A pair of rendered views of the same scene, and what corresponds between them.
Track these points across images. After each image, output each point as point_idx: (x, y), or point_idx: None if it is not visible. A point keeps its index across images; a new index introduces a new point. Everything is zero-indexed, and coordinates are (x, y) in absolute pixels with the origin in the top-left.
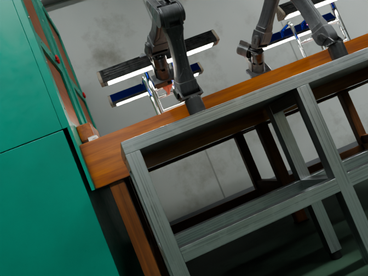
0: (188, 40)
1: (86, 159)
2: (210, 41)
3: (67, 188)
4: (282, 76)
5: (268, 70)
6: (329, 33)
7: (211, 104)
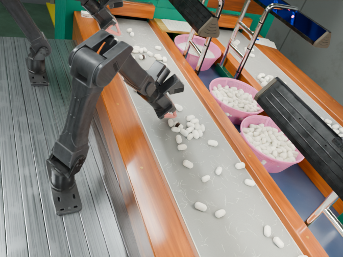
0: (193, 3)
1: (73, 22)
2: (193, 27)
3: (63, 27)
4: (107, 128)
5: (157, 114)
6: (53, 153)
7: None
